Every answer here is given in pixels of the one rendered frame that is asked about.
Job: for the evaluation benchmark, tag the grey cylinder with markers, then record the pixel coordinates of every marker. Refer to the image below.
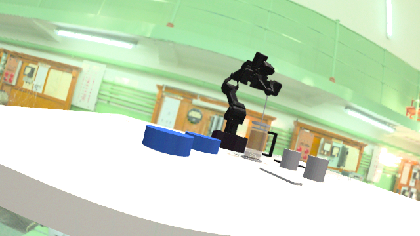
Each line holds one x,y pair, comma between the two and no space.
290,159
315,168

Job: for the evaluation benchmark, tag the blue cylinder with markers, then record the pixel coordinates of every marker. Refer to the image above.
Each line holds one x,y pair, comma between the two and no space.
204,143
167,141

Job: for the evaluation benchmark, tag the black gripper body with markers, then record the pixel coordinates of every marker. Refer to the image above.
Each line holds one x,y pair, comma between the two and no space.
248,74

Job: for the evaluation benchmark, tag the glass french press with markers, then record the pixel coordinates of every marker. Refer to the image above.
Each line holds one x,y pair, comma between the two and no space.
257,138

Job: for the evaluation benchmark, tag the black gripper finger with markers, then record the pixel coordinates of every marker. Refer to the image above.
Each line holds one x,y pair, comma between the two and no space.
271,85
257,83

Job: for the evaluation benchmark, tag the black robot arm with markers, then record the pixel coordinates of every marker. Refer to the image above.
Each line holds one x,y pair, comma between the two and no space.
236,113

